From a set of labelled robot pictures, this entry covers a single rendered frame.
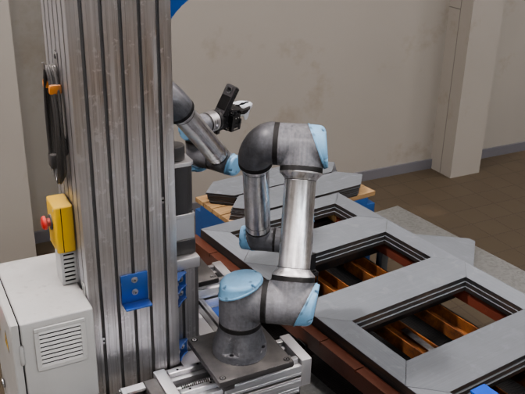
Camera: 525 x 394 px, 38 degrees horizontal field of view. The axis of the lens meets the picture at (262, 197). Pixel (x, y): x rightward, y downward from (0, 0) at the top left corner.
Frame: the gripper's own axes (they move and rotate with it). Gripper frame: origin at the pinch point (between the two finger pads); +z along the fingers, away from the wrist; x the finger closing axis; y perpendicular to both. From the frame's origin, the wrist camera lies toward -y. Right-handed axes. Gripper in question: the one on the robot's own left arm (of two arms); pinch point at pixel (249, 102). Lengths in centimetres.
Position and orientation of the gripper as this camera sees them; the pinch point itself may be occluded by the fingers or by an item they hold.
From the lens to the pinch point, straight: 283.7
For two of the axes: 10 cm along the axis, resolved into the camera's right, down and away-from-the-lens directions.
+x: 7.9, 3.8, -4.8
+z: 6.0, -3.1, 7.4
